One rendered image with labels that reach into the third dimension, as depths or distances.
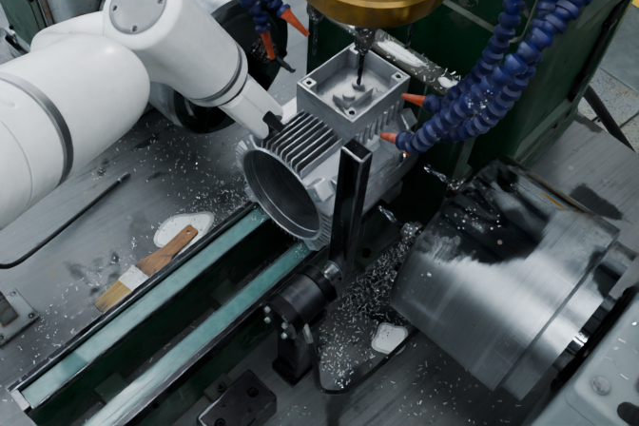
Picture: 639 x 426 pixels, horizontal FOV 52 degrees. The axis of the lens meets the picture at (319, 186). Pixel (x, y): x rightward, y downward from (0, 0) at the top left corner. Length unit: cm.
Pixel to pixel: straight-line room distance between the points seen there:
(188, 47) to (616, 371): 52
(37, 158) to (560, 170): 106
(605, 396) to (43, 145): 54
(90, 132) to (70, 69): 5
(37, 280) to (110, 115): 69
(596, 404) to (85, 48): 55
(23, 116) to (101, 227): 76
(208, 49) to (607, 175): 90
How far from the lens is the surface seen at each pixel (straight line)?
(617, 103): 210
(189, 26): 64
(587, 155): 138
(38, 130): 45
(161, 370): 92
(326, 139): 88
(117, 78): 52
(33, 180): 44
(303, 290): 82
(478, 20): 98
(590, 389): 71
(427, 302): 79
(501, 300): 75
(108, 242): 117
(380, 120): 90
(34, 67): 49
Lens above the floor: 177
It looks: 53 degrees down
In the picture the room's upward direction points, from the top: 5 degrees clockwise
